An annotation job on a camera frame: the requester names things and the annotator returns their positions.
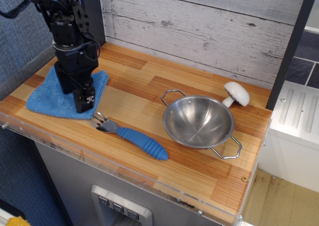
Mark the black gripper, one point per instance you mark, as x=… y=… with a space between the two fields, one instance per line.
x=74 y=68

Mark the blue handled metal fork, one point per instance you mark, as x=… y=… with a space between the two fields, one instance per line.
x=139 y=139

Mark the blue towel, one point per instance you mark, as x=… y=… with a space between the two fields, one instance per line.
x=49 y=98

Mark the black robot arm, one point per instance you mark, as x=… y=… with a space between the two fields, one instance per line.
x=66 y=19

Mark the clear acrylic table edge guard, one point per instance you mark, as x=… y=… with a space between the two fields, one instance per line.
x=195 y=179

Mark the silver button control panel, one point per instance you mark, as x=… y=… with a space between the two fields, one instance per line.
x=114 y=209

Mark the yellow black object corner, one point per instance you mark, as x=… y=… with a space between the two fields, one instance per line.
x=11 y=216

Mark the white toy mushroom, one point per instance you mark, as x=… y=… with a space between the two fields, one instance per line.
x=236 y=93

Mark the white ribbed side cabinet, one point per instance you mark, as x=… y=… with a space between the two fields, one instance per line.
x=291 y=145

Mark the dark grey left post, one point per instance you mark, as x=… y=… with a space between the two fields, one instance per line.
x=96 y=28

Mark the dark grey post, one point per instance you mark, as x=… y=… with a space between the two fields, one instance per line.
x=297 y=32
x=96 y=28

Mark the steel bowl with wire handles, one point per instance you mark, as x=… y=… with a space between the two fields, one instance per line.
x=198 y=122

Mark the dark grey right post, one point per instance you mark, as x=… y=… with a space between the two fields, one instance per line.
x=297 y=32

